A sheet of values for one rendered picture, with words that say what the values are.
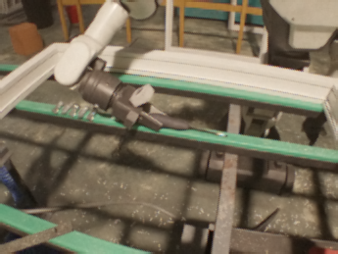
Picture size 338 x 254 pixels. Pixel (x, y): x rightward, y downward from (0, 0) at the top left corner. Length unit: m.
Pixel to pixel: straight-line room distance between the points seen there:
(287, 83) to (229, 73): 0.19
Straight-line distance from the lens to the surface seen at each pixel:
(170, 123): 0.62
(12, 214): 0.57
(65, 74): 0.61
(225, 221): 0.53
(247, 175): 1.48
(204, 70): 0.83
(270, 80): 0.83
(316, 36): 0.81
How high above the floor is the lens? 1.28
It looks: 41 degrees down
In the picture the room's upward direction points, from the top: straight up
